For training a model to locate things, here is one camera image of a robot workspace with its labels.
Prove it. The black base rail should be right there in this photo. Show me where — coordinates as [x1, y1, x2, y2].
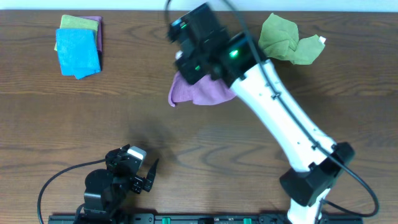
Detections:
[48, 213, 364, 224]

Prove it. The folded purple cloth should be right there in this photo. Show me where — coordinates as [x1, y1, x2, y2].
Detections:
[81, 16, 103, 52]

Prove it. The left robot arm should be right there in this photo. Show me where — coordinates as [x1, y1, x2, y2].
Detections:
[73, 144, 159, 224]

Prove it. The folded blue cloth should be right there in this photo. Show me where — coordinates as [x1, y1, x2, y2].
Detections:
[56, 29, 101, 80]

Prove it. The folded green cloth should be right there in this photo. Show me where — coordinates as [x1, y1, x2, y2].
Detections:
[54, 14, 101, 53]

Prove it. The crumpled green microfiber cloth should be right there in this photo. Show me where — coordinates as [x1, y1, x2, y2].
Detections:
[258, 13, 326, 65]

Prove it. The purple microfiber cloth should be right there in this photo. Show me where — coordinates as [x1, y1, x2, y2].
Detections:
[168, 72, 236, 107]

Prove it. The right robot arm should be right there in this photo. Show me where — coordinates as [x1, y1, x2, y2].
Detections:
[165, 4, 361, 223]

